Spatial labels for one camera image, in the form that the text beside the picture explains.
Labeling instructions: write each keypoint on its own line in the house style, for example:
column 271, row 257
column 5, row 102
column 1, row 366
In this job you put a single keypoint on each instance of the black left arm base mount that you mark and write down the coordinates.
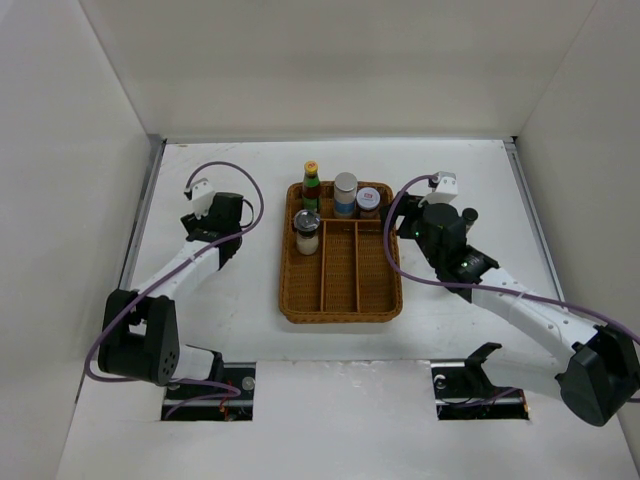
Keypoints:
column 190, row 403

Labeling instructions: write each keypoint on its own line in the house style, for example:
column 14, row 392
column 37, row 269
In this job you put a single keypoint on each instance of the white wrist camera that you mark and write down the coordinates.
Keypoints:
column 444, row 189
column 200, row 195

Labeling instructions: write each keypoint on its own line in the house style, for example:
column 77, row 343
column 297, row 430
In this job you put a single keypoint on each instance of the slim dark pepper bottle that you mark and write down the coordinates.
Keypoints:
column 470, row 216

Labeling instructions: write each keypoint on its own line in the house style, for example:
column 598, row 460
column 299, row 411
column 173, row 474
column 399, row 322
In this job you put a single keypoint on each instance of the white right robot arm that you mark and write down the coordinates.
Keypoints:
column 597, row 366

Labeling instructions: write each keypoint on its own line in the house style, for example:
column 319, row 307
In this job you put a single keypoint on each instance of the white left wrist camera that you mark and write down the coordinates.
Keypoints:
column 200, row 195

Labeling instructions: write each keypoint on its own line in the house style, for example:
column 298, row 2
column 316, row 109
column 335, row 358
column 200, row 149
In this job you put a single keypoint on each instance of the clear jar grey lid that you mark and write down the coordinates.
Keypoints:
column 306, row 225

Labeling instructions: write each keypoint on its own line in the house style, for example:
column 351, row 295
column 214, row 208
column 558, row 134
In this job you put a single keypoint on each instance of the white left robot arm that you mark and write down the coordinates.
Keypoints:
column 145, row 344

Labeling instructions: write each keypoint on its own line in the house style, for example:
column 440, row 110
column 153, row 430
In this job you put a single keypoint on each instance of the white bead jar silver lid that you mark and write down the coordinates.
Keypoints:
column 345, row 192

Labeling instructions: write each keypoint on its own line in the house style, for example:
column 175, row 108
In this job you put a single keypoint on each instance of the brown wicker divided tray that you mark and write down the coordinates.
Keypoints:
column 347, row 279

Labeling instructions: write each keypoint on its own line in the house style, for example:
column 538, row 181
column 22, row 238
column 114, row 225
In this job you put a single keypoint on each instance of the red sauce bottle yellow cap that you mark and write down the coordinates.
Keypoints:
column 311, row 187

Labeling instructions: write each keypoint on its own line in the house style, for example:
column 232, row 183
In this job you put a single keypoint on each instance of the brown spice jar red label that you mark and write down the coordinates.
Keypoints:
column 368, row 202

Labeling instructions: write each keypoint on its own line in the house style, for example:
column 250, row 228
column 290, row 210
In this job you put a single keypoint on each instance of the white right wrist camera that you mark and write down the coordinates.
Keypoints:
column 444, row 189

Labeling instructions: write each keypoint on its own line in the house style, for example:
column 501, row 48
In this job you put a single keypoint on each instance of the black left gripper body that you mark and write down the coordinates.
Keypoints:
column 194, row 223

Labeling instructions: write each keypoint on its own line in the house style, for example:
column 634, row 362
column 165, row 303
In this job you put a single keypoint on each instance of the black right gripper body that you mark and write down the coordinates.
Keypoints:
column 418, row 230

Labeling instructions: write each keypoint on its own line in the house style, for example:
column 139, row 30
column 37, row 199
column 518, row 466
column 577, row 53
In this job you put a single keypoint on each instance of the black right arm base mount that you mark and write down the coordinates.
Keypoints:
column 463, row 391

